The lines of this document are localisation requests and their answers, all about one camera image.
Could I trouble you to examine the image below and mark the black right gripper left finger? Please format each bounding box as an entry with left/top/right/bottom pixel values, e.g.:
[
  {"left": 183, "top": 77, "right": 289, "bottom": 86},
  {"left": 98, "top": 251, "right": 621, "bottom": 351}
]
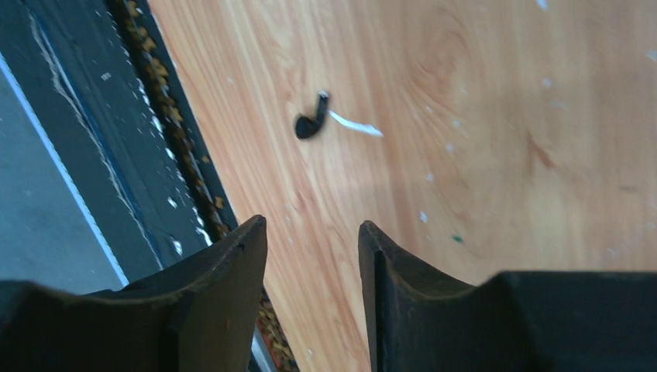
[{"left": 1, "top": 215, "right": 267, "bottom": 371}]

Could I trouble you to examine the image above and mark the white paper scrap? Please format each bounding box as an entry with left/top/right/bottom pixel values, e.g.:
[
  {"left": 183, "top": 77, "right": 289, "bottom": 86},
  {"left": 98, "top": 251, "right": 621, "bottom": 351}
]
[{"left": 328, "top": 110, "right": 384, "bottom": 137}]

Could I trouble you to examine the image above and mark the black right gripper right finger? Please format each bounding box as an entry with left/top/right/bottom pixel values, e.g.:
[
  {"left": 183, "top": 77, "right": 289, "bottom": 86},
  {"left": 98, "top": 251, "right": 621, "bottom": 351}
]
[{"left": 358, "top": 221, "right": 656, "bottom": 371}]

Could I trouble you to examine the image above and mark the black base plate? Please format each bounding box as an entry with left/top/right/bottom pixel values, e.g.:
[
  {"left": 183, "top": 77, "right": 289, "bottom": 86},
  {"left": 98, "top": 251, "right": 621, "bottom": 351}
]
[{"left": 1, "top": 1, "right": 298, "bottom": 371}]

